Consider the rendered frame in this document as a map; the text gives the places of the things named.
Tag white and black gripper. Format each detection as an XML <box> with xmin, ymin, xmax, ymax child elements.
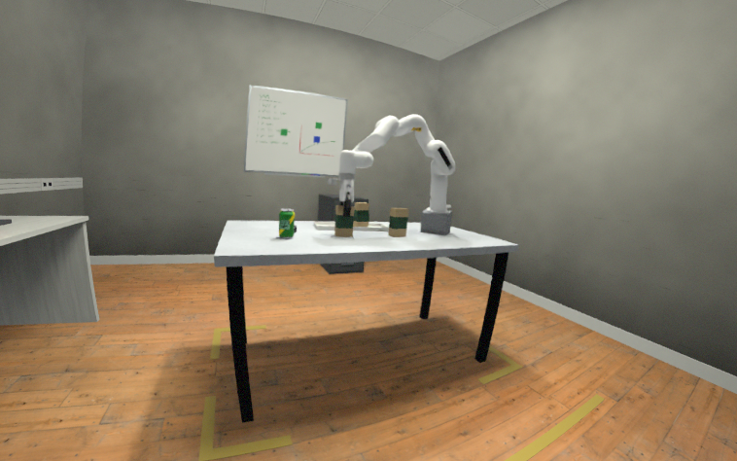
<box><xmin>339</xmin><ymin>179</ymin><xmax>355</xmax><ymax>217</ymax></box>

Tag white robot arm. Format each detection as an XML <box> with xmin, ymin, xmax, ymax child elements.
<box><xmin>337</xmin><ymin>115</ymin><xmax>456</xmax><ymax>214</ymax></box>

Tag green and yellow drink can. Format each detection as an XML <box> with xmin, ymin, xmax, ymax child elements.
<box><xmin>279</xmin><ymin>209</ymin><xmax>295</xmax><ymax>239</ymax></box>

